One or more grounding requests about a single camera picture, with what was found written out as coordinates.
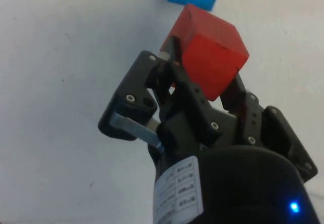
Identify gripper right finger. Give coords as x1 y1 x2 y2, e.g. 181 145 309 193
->
219 73 318 184

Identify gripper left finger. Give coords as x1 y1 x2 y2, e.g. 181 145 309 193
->
97 35 224 148

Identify red cube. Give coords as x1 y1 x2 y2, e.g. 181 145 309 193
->
159 4 250 102

